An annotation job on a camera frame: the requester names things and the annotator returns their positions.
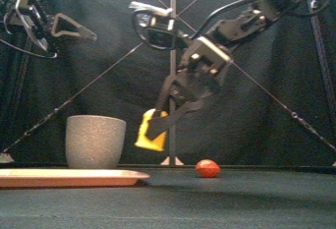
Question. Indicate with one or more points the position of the yellow can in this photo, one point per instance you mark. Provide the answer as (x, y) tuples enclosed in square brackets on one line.
[(152, 139)]

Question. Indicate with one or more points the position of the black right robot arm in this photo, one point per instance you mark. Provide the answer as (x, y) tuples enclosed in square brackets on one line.
[(257, 13)]

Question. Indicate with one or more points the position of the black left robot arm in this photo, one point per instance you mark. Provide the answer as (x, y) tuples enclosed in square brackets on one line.
[(8, 8)]

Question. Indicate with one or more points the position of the pink plate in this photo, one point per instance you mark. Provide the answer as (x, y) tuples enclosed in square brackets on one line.
[(65, 177)]

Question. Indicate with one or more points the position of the red toy tomato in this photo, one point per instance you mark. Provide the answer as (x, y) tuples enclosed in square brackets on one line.
[(208, 168)]

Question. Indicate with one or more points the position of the grey speckled cup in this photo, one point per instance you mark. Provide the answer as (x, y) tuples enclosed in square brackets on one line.
[(93, 141)]

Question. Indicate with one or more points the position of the vertical metal frame pole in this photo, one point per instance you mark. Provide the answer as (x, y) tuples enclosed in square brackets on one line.
[(172, 134)]

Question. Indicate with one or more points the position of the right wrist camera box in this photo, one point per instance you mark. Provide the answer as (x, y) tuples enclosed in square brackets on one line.
[(159, 31)]

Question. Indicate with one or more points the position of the dark side frame post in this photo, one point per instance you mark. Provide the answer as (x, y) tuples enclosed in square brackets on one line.
[(323, 59)]

